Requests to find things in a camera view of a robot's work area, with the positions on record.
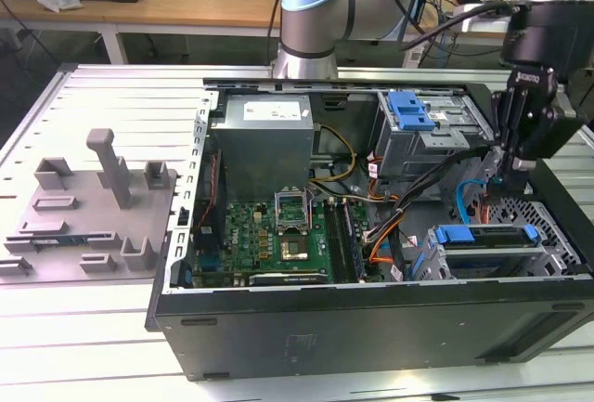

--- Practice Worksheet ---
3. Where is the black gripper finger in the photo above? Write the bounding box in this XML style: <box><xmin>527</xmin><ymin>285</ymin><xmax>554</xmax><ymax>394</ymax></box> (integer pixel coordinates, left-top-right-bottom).
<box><xmin>502</xmin><ymin>147</ymin><xmax>536</xmax><ymax>194</ymax></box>

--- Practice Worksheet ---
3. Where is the orange black disk power wire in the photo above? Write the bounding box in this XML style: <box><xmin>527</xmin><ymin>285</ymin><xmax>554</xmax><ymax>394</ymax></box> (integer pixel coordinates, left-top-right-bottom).
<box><xmin>471</xmin><ymin>167</ymin><xmax>506</xmax><ymax>226</ymax></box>

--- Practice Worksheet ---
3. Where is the blue data wire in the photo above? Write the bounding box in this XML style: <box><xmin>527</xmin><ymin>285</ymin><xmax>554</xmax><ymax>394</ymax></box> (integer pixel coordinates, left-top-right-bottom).
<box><xmin>370</xmin><ymin>180</ymin><xmax>489</xmax><ymax>262</ymax></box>

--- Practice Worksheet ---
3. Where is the hard disk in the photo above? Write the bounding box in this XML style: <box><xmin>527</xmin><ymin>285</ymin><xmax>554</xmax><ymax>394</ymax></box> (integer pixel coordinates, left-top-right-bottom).
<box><xmin>412</xmin><ymin>224</ymin><xmax>541</xmax><ymax>279</ymax></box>

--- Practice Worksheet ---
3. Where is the metal disk bay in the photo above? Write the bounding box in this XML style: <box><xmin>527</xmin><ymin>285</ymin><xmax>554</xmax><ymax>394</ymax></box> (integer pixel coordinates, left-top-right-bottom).
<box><xmin>410</xmin><ymin>223</ymin><xmax>584</xmax><ymax>281</ymax></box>

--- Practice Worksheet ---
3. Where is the wooden desk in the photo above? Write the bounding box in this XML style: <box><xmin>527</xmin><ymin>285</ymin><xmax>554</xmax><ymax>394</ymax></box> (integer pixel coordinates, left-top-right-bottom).
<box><xmin>0</xmin><ymin>0</ymin><xmax>287</xmax><ymax>67</ymax></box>
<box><xmin>412</xmin><ymin>0</ymin><xmax>516</xmax><ymax>69</ymax></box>

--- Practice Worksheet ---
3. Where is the metal optical drive cage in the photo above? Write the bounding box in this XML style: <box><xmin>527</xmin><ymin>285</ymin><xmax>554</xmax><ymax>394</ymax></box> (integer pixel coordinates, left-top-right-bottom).
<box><xmin>374</xmin><ymin>88</ymin><xmax>497</xmax><ymax>192</ymax></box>

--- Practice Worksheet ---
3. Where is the blue plastic latch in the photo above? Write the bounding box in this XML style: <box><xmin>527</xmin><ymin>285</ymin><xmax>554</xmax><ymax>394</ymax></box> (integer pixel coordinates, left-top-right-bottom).
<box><xmin>388</xmin><ymin>89</ymin><xmax>440</xmax><ymax>132</ymax></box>

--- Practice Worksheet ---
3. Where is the black RAM slot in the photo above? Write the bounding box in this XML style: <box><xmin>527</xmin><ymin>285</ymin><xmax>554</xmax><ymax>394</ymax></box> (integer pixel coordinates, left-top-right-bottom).
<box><xmin>336</xmin><ymin>200</ymin><xmax>358</xmax><ymax>282</ymax></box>
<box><xmin>342</xmin><ymin>200</ymin><xmax>368</xmax><ymax>281</ymax></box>
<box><xmin>323</xmin><ymin>201</ymin><xmax>343</xmax><ymax>283</ymax></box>
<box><xmin>328</xmin><ymin>201</ymin><xmax>350</xmax><ymax>283</ymax></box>

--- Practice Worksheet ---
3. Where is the metal socket cover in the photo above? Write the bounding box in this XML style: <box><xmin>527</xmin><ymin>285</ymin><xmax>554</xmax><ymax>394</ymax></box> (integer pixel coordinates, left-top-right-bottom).
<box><xmin>274</xmin><ymin>186</ymin><xmax>311</xmax><ymax>234</ymax></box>

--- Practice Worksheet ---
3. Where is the CPU socket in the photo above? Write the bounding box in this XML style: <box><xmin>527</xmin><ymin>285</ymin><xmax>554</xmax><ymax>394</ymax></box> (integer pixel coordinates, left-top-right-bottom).
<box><xmin>278</xmin><ymin>232</ymin><xmax>311</xmax><ymax>263</ymax></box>

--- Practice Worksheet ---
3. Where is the black PC case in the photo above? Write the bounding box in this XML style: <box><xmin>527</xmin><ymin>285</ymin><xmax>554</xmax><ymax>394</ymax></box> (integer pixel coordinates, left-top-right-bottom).
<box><xmin>144</xmin><ymin>77</ymin><xmax>594</xmax><ymax>383</ymax></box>

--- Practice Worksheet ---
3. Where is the black graphics card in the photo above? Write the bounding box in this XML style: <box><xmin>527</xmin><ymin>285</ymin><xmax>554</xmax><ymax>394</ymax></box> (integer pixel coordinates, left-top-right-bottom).
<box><xmin>248</xmin><ymin>271</ymin><xmax>329</xmax><ymax>288</ymax></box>

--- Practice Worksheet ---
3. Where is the grey power supply unit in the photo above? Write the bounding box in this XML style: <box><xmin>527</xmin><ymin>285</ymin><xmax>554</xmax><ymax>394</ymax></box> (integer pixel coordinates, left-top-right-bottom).
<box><xmin>211</xmin><ymin>94</ymin><xmax>319</xmax><ymax>189</ymax></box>

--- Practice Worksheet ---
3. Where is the green motherboard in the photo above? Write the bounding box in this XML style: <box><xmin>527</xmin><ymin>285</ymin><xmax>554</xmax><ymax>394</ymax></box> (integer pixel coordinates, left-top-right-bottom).
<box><xmin>194</xmin><ymin>188</ymin><xmax>389</xmax><ymax>288</ymax></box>

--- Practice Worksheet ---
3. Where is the black case fan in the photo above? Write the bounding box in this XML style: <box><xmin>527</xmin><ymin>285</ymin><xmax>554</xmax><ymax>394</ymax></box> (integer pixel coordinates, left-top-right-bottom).
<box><xmin>193</xmin><ymin>147</ymin><xmax>229</xmax><ymax>254</ymax></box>

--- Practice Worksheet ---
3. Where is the grey parts rack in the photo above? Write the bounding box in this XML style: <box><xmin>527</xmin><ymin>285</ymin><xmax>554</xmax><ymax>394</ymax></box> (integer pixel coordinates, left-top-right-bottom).
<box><xmin>0</xmin><ymin>126</ymin><xmax>180</xmax><ymax>285</ymax></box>

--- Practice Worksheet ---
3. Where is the green RAM stick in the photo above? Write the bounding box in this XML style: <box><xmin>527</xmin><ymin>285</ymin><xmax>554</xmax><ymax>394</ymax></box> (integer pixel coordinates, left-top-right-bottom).
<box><xmin>30</xmin><ymin>234</ymin><xmax>88</xmax><ymax>245</ymax></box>

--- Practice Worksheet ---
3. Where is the black wrist camera block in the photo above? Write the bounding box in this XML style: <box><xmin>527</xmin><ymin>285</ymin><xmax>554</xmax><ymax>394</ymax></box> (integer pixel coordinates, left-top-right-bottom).
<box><xmin>522</xmin><ymin>93</ymin><xmax>584</xmax><ymax>161</ymax></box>

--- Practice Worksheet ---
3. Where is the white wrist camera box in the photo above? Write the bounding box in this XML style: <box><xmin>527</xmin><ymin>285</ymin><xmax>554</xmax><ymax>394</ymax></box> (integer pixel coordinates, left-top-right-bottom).
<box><xmin>452</xmin><ymin>2</ymin><xmax>511</xmax><ymax>34</ymax></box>

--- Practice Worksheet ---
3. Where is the black wire bundle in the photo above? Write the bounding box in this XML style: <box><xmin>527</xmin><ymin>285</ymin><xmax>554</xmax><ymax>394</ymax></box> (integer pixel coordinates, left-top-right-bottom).
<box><xmin>387</xmin><ymin>146</ymin><xmax>493</xmax><ymax>282</ymax></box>

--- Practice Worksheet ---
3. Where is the black camera cable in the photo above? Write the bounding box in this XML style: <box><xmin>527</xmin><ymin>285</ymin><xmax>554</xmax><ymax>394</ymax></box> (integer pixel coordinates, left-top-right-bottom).
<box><xmin>398</xmin><ymin>0</ymin><xmax>521</xmax><ymax>53</ymax></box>

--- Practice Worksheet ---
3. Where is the multicolour power wire bundle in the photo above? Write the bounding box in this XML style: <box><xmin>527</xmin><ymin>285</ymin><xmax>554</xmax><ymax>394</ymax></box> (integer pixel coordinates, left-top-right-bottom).
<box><xmin>345</xmin><ymin>188</ymin><xmax>401</xmax><ymax>204</ymax></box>

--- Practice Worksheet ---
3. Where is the orange yellow wire bundle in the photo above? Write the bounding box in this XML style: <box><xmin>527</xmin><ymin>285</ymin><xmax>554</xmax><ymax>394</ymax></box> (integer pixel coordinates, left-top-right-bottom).
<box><xmin>366</xmin><ymin>215</ymin><xmax>403</xmax><ymax>267</ymax></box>

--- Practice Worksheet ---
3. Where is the yellow black power wire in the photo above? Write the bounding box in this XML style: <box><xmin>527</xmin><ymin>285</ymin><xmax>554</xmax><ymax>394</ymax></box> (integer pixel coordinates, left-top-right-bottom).
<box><xmin>309</xmin><ymin>123</ymin><xmax>357</xmax><ymax>186</ymax></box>

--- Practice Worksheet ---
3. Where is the wire locking lever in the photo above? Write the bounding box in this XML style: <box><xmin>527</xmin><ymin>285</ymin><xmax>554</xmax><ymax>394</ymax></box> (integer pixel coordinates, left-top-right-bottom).
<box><xmin>305</xmin><ymin>183</ymin><xmax>322</xmax><ymax>236</ymax></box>

